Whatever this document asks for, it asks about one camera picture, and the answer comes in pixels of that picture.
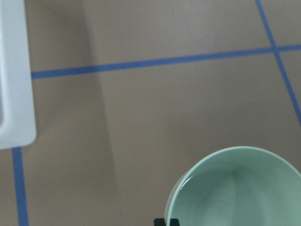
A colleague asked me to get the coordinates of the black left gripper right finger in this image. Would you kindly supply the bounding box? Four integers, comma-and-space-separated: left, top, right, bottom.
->
170, 218, 179, 226

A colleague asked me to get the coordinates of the translucent white plastic box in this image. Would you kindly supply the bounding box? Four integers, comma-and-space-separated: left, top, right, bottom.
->
0, 0, 36, 149

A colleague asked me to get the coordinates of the green ceramic bowl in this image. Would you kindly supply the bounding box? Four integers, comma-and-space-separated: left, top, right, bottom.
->
164, 146, 301, 226

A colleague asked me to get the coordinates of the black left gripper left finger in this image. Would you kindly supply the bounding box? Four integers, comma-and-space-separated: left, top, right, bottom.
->
154, 218, 166, 226

